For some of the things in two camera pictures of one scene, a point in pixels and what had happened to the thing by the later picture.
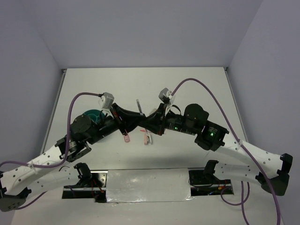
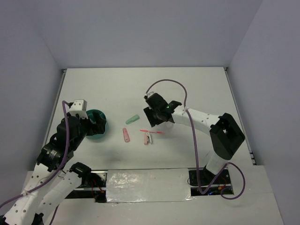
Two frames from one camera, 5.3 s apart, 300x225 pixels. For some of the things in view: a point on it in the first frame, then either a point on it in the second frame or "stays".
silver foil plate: x=148 y=185 stays
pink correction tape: x=126 y=138 stays
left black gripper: x=130 y=120 -> x=98 y=128
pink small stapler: x=147 y=138 stays
